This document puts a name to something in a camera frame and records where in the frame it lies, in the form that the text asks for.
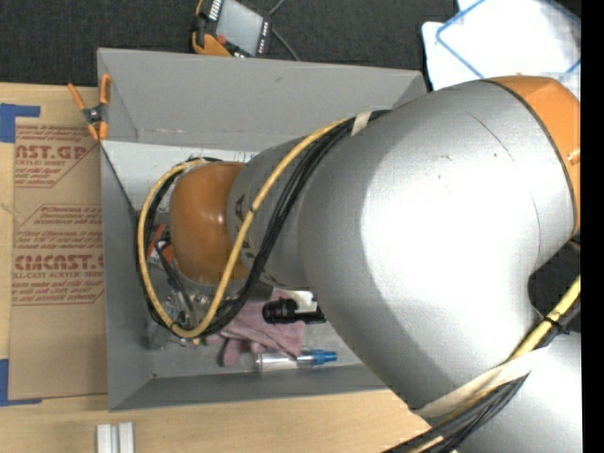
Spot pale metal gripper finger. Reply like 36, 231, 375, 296
141, 321, 170, 351

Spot orange and white packet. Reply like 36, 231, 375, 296
145, 223, 169, 266

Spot pink cloth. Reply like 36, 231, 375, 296
205, 288, 308, 368

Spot brown cardboard board, red print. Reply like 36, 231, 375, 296
0, 81, 110, 408

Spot grey metal bin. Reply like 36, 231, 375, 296
96, 47, 428, 412

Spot black cylinder on white bracket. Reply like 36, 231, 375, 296
261, 290, 328, 326

